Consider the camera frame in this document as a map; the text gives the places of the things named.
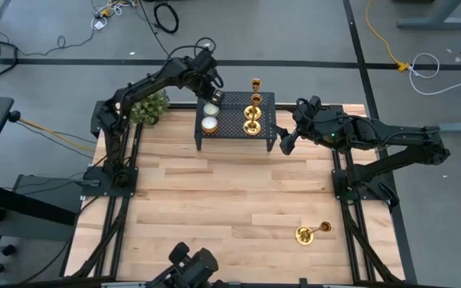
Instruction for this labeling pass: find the pale candle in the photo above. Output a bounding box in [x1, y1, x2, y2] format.
[202, 102, 220, 118]

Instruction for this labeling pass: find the tall gold candlestick holder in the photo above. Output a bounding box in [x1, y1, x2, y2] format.
[294, 220, 333, 246]

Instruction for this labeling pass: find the black coiled cable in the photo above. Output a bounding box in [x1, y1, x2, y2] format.
[153, 2, 180, 35]

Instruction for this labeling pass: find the black bulky mechanical device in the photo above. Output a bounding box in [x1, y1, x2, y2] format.
[148, 241, 220, 288]

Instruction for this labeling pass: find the black aluminium table frame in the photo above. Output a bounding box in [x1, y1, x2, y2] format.
[60, 99, 418, 288]

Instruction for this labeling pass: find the black cable bundle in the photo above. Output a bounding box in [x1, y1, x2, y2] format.
[340, 202, 398, 283]
[70, 195, 131, 279]

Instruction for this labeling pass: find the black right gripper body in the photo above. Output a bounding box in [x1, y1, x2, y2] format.
[279, 95, 326, 157]

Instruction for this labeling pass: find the black desk beam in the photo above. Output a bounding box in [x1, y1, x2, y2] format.
[0, 178, 78, 227]

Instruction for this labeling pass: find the small artificial potted plant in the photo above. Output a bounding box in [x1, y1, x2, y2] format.
[128, 90, 171, 127]

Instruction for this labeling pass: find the white and yellow cable bundle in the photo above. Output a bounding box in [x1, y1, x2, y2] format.
[94, 0, 138, 19]

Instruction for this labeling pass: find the grey cabinet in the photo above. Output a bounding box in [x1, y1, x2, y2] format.
[0, 174, 86, 243]

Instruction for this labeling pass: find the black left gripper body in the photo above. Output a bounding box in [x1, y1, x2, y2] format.
[194, 63, 226, 106]

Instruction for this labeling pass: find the thin black floor cable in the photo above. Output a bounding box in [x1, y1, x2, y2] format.
[16, 27, 98, 58]

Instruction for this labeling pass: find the white floor cable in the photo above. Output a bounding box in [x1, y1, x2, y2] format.
[408, 52, 461, 96]

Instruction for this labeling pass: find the white candle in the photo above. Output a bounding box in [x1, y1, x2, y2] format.
[200, 115, 219, 135]

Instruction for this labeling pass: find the yellow extension cord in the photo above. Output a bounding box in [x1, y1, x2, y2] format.
[365, 0, 411, 73]

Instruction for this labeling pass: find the black perforated metal shelf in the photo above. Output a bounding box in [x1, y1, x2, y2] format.
[194, 90, 279, 153]

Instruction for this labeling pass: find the silver bracket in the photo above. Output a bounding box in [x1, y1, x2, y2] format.
[101, 281, 146, 288]

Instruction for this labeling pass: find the long black cable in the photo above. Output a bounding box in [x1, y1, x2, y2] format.
[138, 0, 171, 57]

